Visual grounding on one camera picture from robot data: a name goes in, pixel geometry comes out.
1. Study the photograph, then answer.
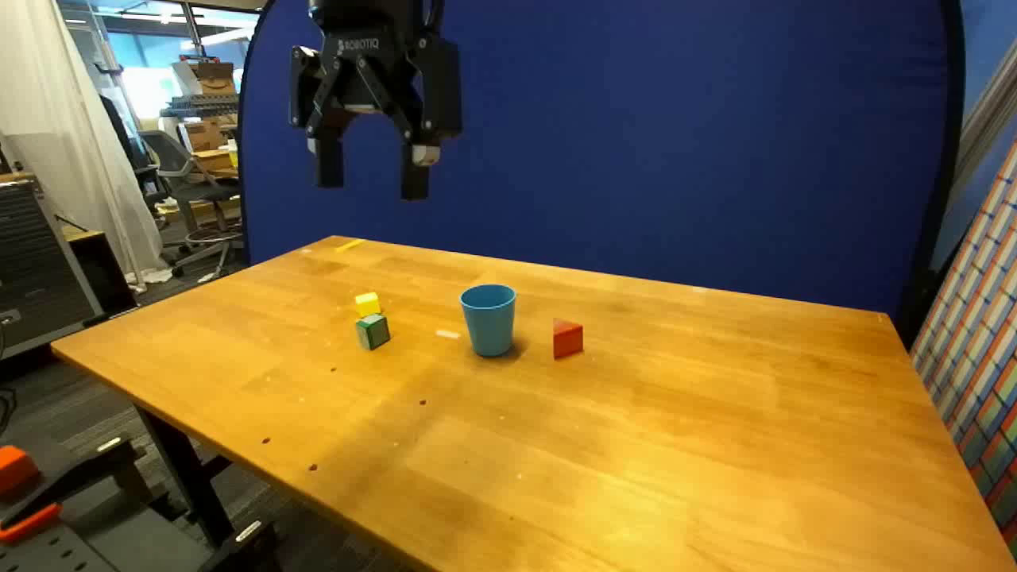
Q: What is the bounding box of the blue cup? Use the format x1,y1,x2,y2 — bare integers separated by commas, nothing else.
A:
456,279,520,362

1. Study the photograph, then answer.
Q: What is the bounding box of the white curtain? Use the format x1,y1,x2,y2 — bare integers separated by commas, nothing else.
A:
0,0,175,291

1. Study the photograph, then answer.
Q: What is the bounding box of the shelf with cardboard boxes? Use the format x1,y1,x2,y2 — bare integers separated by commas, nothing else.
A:
157,54,244,184

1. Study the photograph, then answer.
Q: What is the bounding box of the black equipment case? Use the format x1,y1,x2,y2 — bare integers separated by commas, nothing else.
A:
0,171,104,360

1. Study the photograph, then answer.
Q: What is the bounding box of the red block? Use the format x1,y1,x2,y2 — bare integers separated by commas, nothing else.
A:
551,316,589,362

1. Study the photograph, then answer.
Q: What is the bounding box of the colourful patterned panel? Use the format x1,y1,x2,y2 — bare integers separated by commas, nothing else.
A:
904,136,1017,564

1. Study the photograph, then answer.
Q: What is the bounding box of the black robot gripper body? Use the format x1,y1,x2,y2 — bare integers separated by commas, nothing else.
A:
289,0,450,147

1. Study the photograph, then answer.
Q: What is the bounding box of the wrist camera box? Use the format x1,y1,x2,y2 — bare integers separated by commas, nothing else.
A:
421,36,463,143

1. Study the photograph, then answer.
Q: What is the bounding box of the office chair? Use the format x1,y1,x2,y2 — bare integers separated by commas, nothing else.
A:
139,123,249,279

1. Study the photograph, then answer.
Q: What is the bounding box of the black table leg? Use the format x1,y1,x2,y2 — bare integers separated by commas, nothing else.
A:
134,404,239,549

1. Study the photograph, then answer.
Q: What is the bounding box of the green block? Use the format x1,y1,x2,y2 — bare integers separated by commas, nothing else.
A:
351,311,395,353

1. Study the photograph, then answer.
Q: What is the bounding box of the orange clamp handle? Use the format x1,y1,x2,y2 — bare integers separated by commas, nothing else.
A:
0,442,43,502
0,500,62,545

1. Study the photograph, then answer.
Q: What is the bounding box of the blue fabric backdrop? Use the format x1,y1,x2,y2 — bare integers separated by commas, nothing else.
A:
236,0,965,320

